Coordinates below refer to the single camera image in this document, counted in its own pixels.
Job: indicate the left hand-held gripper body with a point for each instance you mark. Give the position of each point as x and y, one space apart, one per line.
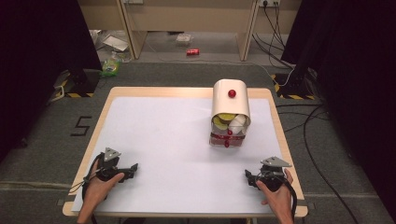
107 169

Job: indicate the beige wooden desk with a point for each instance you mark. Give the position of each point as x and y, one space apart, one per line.
186 15

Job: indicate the person's right hand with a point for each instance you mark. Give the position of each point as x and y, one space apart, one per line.
281 199

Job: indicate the red drink can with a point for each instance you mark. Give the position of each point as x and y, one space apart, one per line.
192 52

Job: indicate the black stand base striped tape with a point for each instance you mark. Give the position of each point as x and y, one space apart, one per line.
79 84
292 88

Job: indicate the person's left hand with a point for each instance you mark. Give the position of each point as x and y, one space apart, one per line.
95 191

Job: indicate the white paper mat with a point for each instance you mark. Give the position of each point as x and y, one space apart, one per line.
174 149

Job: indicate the clear plastic box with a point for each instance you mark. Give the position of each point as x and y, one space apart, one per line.
184 39

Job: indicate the dark curtain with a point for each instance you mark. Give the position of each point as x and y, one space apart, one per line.
355 77
37 62

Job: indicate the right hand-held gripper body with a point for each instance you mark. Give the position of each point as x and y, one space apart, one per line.
271 179

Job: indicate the wooden table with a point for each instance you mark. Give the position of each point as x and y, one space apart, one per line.
186 92

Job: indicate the white flat packet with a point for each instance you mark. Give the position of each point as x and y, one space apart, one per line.
115 43

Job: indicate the white cabinet with red knobs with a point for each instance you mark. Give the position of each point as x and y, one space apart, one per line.
230 99

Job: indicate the yellow-green round piece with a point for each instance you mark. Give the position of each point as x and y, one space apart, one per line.
219 123
226 117

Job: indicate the white wall socket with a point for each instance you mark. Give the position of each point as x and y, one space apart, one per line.
269 2

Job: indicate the green plastic bag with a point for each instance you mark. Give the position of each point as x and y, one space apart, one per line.
110 67

